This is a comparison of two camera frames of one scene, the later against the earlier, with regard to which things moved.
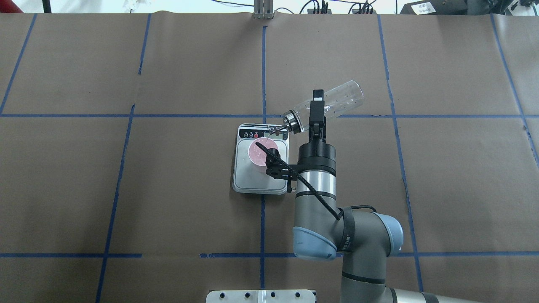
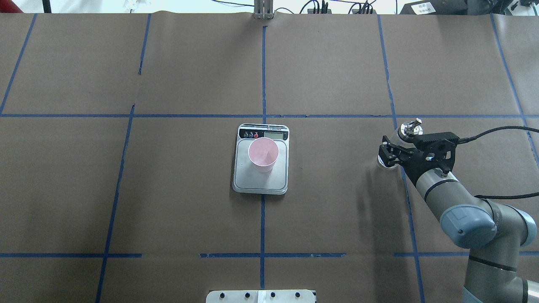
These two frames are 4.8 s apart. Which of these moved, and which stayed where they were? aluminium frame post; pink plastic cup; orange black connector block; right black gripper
Moved: right black gripper
Stayed: aluminium frame post; orange black connector block; pink plastic cup
